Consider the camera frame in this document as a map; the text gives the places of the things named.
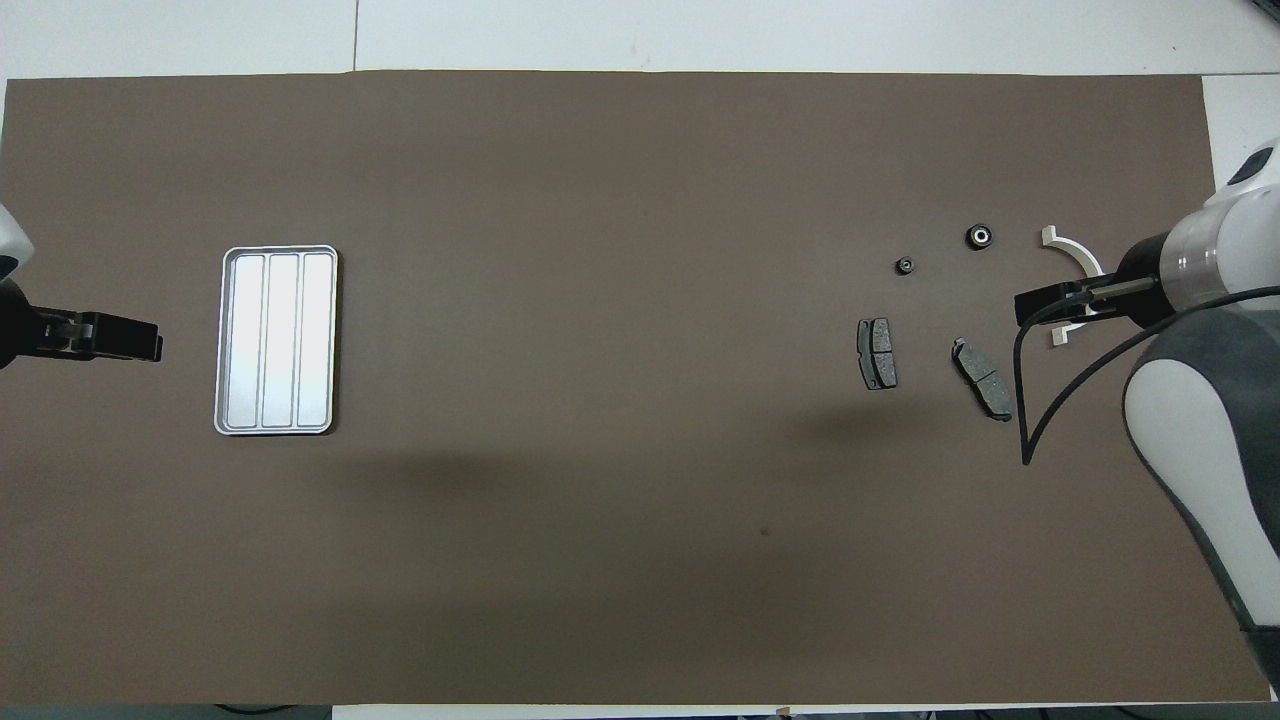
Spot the brown table mat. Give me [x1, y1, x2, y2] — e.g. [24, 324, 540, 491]
[0, 70, 1271, 706]

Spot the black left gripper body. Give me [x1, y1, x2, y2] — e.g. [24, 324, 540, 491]
[0, 280, 96, 371]

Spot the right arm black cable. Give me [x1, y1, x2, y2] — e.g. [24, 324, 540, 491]
[1012, 283, 1280, 467]

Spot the dark grey brake pad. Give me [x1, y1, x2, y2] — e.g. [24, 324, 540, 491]
[950, 337, 1015, 423]
[856, 317, 899, 392]

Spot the silver metal tray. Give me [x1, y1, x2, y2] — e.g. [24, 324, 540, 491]
[213, 245, 340, 437]

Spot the white half-ring bracket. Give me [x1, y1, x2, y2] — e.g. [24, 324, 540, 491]
[1040, 225, 1107, 349]

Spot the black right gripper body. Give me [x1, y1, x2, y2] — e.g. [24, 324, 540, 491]
[1090, 233, 1173, 328]

